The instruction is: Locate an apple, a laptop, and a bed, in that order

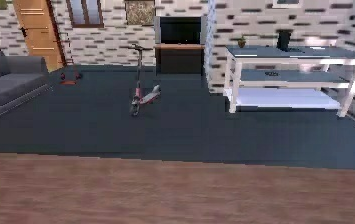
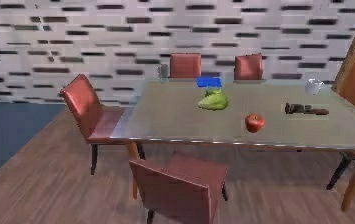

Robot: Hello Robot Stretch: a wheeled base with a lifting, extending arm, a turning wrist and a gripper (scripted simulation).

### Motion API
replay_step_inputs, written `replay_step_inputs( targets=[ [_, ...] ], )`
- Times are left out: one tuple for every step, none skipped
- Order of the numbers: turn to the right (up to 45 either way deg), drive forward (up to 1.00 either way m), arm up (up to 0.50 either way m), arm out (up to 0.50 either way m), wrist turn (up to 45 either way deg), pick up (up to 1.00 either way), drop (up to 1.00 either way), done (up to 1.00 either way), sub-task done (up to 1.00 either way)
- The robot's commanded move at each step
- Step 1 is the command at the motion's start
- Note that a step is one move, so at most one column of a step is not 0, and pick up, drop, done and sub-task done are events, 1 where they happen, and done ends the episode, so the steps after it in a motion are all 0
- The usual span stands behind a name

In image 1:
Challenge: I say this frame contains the white shelf table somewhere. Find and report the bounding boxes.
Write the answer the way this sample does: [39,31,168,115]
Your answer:
[223,45,355,118]

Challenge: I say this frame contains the orange wooden room door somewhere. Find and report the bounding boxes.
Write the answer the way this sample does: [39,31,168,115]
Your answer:
[12,0,67,73]

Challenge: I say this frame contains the brown framed window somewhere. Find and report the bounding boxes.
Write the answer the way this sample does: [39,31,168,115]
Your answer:
[65,0,105,29]

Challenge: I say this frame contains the small green house plant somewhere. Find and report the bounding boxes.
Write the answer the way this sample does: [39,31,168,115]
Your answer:
[236,35,248,49]

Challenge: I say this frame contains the black television set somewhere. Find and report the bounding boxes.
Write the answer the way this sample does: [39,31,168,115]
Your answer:
[154,15,207,46]

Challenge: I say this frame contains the black box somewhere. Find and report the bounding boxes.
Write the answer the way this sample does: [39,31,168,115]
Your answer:
[276,29,293,52]

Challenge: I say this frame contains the pink and grey kick scooter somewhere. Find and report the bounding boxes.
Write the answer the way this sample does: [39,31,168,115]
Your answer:
[127,43,162,117]

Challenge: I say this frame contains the speckled framed wall picture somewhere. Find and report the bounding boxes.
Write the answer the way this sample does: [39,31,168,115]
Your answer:
[124,0,156,27]

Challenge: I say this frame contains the brown and black television stand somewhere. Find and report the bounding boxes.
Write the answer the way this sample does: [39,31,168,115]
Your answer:
[153,43,206,76]

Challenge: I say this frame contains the grey sofa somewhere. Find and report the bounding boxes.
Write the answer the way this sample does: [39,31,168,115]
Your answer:
[0,50,53,124]

